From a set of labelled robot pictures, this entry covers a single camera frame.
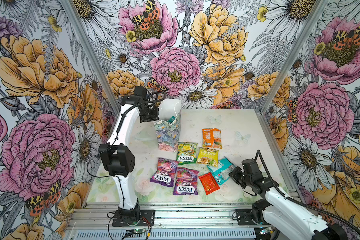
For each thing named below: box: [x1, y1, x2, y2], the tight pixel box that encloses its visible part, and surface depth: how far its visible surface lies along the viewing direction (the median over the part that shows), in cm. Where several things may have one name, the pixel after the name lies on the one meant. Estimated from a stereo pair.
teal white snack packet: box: [207, 156, 236, 186], surface depth 89 cm
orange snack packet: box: [202, 128, 222, 149], surface depth 104 cm
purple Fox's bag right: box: [173, 167, 200, 195], surface depth 85 cm
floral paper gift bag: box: [153, 99, 185, 152], surface depth 91 cm
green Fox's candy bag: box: [176, 141, 198, 165], surface depth 96 cm
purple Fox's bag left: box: [149, 157, 179, 187], surface depth 89 cm
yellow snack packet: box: [196, 148, 219, 168], surface depth 94 cm
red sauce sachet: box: [198, 172, 221, 196], surface depth 86 cm
